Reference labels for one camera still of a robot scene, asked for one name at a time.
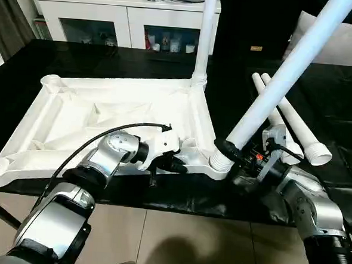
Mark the white plastic table top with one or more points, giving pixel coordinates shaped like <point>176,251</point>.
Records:
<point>59,131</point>

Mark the grey cushion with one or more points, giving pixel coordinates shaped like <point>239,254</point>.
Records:
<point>348,44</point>

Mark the small white jar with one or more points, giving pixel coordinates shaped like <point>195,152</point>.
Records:
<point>189,48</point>
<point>156,46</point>
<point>175,45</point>

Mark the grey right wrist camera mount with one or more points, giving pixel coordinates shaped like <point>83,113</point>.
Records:
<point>274,133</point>

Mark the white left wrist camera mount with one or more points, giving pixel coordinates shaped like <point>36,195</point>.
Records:
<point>163,143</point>

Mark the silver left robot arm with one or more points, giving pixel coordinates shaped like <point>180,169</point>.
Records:
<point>102,160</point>

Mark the white plastic table leg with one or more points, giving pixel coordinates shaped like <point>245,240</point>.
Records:
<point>204,35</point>
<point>284,72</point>
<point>277,117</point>
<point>299,124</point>

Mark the grey curtain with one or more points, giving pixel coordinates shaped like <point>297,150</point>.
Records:
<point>9,17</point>

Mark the black cabinet with gold label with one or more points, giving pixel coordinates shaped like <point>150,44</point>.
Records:
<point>254,23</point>

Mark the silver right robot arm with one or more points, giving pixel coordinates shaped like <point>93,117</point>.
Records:
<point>309,200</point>

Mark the black work mat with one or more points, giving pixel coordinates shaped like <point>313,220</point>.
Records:
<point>330,102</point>

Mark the white glass-door cabinet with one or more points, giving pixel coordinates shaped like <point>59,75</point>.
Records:
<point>91,8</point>

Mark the black metal frame bar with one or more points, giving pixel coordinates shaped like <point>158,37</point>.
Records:
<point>1,208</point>

